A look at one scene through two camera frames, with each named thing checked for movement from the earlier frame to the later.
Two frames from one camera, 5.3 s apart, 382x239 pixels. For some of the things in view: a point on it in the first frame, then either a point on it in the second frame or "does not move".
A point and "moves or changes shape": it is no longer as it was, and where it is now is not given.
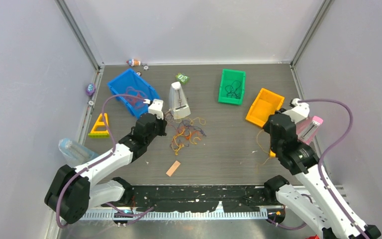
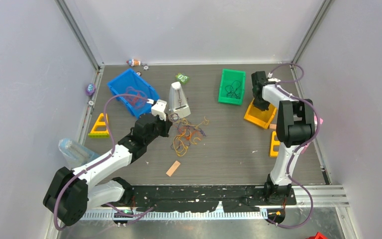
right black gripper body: [266, 128] → [261, 104]
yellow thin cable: [181, 146] moves or changes shape
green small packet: [183, 78] does not move
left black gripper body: [158, 130] does not move
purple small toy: [91, 89] does not move
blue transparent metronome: [74, 154] does not move
